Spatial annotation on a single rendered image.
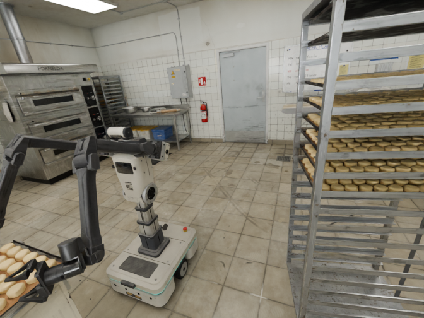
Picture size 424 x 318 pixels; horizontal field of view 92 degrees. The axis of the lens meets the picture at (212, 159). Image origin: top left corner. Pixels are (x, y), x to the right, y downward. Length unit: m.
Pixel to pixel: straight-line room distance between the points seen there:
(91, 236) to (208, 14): 4.71
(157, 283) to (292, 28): 4.43
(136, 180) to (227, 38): 3.94
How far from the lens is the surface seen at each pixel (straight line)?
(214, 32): 5.01
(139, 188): 1.53
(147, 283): 1.77
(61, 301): 1.27
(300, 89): 1.29
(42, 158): 4.62
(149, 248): 1.91
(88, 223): 0.96
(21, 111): 4.50
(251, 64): 4.77
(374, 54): 0.92
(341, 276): 1.94
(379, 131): 0.99
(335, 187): 1.08
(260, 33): 4.75
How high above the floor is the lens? 1.57
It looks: 22 degrees down
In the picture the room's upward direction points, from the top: 6 degrees counter-clockwise
